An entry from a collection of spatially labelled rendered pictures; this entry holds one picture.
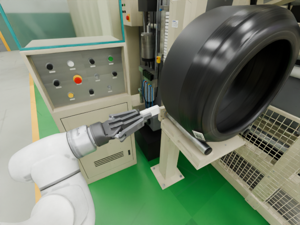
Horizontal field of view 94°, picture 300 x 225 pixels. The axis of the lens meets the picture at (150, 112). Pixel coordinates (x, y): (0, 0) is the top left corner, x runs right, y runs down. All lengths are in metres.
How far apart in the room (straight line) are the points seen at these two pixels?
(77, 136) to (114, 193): 1.21
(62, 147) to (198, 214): 1.33
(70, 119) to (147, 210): 1.01
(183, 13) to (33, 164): 0.79
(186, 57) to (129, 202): 1.34
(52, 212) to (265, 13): 0.73
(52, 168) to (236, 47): 0.58
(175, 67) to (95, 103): 0.70
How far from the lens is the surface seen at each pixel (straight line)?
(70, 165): 0.46
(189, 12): 0.81
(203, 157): 0.75
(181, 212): 1.54
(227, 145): 0.94
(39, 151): 0.47
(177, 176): 1.66
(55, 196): 0.44
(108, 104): 1.11
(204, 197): 1.64
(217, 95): 0.49
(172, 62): 0.56
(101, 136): 0.45
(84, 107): 1.09
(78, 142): 0.45
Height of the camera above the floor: 1.43
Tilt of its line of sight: 36 degrees down
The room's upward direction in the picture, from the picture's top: straight up
